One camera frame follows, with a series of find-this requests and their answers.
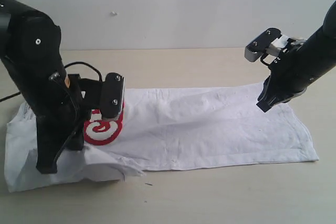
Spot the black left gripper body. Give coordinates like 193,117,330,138
36,73,103,151

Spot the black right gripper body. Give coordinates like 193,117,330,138
265,45,315,93

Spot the white t-shirt red lettering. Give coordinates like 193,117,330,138
4,83,319,192

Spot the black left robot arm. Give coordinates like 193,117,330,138
1,0,102,174

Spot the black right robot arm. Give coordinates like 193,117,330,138
257,4,335,112

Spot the black left camera cable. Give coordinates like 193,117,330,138
0,61,103,162

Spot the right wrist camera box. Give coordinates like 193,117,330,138
244,28,281,62

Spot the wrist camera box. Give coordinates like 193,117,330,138
244,28,281,62
99,72,125,120

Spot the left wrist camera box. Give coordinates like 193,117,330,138
99,72,125,120

